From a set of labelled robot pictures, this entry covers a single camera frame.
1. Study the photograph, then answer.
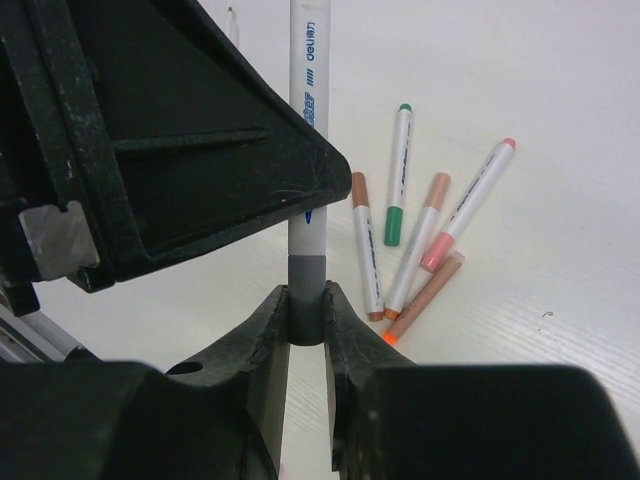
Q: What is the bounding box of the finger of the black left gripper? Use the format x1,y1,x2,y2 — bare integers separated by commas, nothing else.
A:
59,0,351,293

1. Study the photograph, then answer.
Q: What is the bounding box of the orange tip tan marker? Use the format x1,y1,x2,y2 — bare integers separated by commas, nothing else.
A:
382,252,465,345

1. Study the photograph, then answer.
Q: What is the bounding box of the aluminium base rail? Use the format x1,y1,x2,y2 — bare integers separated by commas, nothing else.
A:
1,305,99,363

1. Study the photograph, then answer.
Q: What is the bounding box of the brown capped white marker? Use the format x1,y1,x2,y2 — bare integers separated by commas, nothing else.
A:
351,171,383,322

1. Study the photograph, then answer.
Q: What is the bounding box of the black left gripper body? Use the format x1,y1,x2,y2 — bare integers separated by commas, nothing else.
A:
1,1,140,317

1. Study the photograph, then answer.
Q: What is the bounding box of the green capped marker upper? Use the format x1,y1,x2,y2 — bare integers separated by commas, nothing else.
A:
384,103,413,247

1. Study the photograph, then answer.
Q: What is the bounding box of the pink capped white marker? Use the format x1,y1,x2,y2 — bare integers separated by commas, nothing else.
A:
420,137,517,273

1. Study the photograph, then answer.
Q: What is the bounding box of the beige capped white marker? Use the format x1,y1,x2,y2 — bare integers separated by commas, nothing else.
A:
384,172,451,321

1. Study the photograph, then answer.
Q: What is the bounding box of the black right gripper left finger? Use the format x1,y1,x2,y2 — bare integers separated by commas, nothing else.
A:
1,286,289,479

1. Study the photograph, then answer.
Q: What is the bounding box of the grey capped white marker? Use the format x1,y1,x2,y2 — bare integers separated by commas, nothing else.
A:
286,0,332,347

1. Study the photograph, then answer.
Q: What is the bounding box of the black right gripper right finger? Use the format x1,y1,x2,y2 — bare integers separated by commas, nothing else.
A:
323,282,639,479

